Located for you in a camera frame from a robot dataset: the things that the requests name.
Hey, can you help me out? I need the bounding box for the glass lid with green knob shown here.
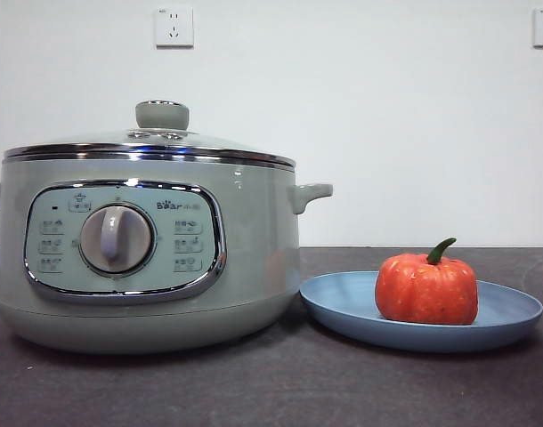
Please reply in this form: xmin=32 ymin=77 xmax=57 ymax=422
xmin=3 ymin=100 xmax=296 ymax=170

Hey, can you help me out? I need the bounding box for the orange pumpkin with green stem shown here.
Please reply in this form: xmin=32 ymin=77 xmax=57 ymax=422
xmin=374 ymin=237 xmax=480 ymax=326

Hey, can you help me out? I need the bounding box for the pale green electric steamer pot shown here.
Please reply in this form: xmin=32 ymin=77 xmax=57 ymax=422
xmin=0 ymin=156 xmax=335 ymax=356

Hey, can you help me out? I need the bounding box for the blue round plate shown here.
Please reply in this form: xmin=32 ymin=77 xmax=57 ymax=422
xmin=299 ymin=270 xmax=543 ymax=354

